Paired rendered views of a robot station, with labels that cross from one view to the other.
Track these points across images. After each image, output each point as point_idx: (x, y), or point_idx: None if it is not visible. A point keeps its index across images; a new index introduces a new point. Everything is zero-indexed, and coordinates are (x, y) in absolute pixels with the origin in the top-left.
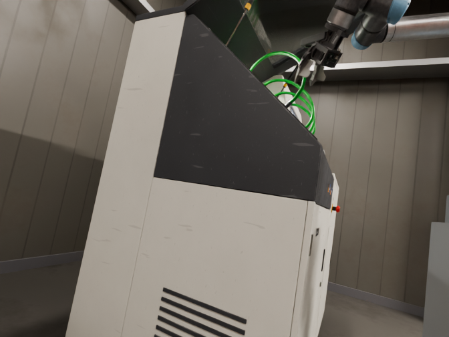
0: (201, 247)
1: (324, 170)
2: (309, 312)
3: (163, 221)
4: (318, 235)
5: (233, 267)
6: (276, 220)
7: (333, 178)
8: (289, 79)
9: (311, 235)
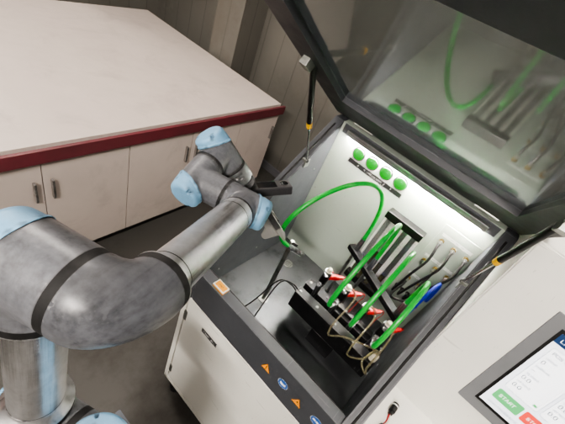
0: None
1: (216, 302)
2: (210, 389)
3: None
4: (217, 349)
5: None
6: None
7: (323, 413)
8: (504, 254)
9: (183, 307)
